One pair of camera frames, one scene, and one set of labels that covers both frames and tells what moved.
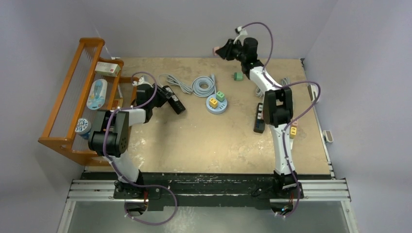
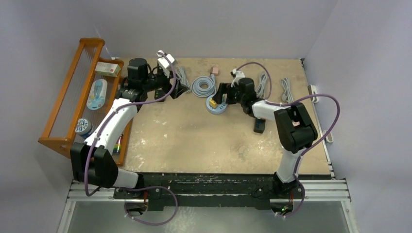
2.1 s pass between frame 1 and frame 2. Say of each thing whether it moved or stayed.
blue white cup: stayed
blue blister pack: stayed
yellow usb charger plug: stayed
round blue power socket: stayed
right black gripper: moved
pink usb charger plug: moved
